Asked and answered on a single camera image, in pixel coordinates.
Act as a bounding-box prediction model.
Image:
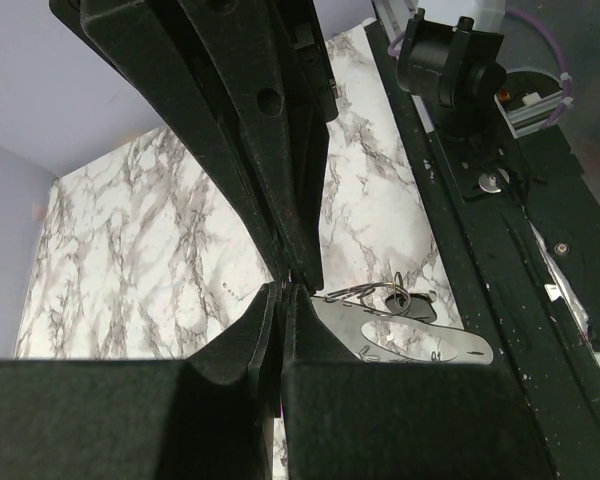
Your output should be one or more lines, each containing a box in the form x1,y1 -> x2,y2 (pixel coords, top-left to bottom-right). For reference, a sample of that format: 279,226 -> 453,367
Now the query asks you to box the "black key tag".
385,293 -> 437,324

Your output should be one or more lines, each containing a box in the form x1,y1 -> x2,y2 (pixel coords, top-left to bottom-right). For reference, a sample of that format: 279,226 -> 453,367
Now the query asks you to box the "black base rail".
366,1 -> 600,479

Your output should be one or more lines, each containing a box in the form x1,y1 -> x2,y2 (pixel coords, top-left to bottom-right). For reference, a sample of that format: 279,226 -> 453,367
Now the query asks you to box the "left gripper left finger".
0,283 -> 279,479

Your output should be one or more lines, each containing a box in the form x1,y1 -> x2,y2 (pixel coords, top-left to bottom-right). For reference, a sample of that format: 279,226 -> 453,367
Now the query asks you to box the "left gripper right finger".
281,285 -> 556,479

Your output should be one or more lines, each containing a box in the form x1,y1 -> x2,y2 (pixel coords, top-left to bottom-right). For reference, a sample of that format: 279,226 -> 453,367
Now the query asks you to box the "metal keyring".
322,272 -> 411,317

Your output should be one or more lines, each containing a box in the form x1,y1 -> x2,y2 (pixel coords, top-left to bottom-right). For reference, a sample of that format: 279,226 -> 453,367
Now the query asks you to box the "silver protractor key organizer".
312,297 -> 494,365

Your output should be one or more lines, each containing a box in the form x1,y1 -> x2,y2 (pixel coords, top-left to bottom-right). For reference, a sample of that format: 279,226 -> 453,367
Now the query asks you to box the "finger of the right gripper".
49,1 -> 289,281
181,1 -> 336,290

